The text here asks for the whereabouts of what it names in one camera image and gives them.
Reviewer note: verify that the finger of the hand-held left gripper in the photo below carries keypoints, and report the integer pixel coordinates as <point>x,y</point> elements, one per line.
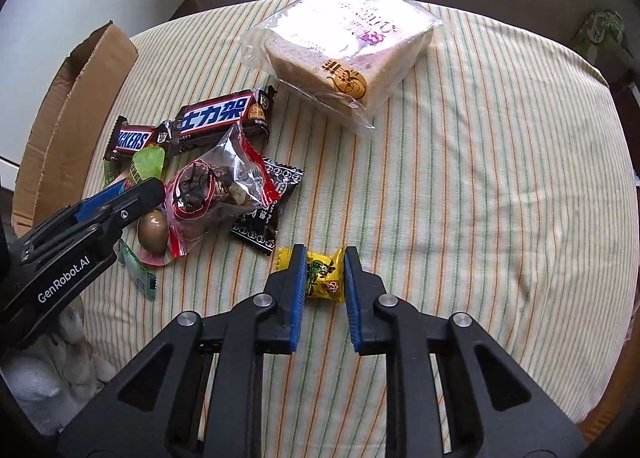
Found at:
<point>145,193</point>
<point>100,198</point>

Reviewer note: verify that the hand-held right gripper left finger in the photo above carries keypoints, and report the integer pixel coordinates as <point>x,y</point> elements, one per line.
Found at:
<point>298,298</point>

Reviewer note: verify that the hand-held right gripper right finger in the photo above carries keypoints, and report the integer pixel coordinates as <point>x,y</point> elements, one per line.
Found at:
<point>352,298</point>

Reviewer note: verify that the light green snack packet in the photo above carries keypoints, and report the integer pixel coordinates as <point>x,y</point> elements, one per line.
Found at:
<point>147,163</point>

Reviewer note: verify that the yellow candy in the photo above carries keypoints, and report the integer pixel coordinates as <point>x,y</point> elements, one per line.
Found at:
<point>322,275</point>

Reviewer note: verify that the small brown chocolate bar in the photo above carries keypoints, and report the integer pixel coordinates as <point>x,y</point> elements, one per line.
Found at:
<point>132,138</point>

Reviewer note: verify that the brown cardboard box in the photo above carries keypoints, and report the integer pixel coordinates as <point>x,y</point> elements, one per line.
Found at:
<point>65,148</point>

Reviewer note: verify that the clear red-edged dried fruit bag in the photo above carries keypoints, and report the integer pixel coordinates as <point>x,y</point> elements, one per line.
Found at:
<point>215,183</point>

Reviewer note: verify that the large brown chocolate bar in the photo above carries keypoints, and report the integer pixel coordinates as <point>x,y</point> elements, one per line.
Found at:
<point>215,115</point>

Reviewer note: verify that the sliced bread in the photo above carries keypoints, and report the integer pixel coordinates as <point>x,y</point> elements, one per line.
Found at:
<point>325,53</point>

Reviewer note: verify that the dark green snack packet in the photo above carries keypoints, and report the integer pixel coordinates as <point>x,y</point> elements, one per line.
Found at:
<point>140,273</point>

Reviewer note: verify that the white plush cloth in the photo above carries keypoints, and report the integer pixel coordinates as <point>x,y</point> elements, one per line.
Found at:
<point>40,378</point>

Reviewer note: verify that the black patterned snack packet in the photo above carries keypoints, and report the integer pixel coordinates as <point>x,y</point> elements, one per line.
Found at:
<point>282,178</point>

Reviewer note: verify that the green printed box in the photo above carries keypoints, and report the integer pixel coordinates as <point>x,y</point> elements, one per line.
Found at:
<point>600,38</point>

